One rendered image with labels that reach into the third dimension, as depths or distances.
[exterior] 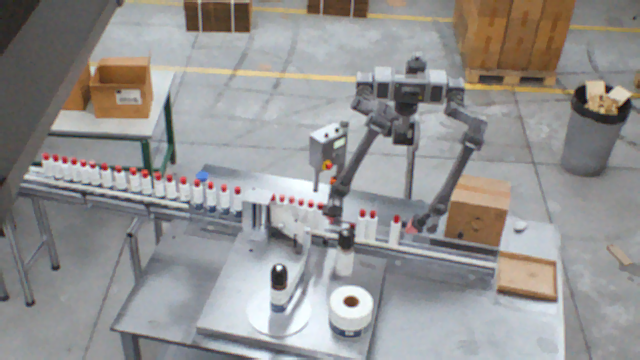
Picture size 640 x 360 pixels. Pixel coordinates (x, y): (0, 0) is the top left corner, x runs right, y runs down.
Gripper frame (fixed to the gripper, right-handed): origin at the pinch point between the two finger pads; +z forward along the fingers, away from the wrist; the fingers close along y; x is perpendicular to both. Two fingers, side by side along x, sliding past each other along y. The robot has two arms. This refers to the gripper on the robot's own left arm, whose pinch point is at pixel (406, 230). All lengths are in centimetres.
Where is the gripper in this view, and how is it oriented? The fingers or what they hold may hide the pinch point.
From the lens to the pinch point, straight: 402.2
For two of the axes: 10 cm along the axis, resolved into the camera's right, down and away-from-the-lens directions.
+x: 7.1, 6.3, 3.1
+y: -2.1, 6.1, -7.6
